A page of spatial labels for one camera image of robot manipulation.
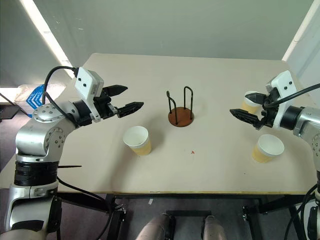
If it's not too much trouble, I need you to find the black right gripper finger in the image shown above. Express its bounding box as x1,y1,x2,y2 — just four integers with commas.
229,108,264,130
245,92,267,104

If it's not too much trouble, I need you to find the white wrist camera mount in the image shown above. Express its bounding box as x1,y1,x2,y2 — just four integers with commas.
74,66,105,123
264,70,298,131

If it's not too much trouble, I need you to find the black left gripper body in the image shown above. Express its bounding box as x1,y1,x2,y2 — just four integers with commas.
93,90,119,120

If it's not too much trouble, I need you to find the blue white plastic bag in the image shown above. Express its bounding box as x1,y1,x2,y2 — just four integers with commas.
25,84,48,110

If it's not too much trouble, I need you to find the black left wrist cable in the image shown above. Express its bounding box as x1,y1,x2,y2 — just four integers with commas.
42,65,78,123

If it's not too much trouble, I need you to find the brown cup holder stand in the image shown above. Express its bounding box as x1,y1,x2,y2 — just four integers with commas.
165,85,196,128

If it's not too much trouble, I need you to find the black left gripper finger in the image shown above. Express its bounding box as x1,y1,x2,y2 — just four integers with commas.
103,84,129,98
117,101,145,119

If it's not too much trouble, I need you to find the yellow paper cup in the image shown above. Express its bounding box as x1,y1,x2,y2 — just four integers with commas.
251,133,285,164
122,125,153,157
240,90,262,114

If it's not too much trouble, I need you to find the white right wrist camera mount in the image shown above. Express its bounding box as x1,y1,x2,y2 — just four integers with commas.
264,70,298,131

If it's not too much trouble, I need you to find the black left lower arm cable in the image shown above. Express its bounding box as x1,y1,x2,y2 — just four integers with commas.
56,175,115,240

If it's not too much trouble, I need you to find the black floor stand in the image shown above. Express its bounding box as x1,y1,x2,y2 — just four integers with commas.
0,91,21,123

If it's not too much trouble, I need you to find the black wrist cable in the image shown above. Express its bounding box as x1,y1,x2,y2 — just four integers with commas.
42,65,78,123
264,83,320,109

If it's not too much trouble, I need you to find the black right lower arm cable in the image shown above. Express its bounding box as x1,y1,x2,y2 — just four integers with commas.
284,184,318,240

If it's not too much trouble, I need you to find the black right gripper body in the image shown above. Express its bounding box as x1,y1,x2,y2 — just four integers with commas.
260,87,280,128

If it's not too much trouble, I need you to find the black metal table frame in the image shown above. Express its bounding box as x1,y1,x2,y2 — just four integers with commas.
56,191,320,240

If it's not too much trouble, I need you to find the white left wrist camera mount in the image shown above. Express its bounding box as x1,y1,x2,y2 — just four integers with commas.
74,66,105,123

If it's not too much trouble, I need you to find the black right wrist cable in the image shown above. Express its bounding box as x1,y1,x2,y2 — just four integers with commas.
264,83,320,109

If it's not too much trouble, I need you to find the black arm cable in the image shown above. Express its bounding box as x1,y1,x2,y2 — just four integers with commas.
56,175,115,240
284,184,318,240

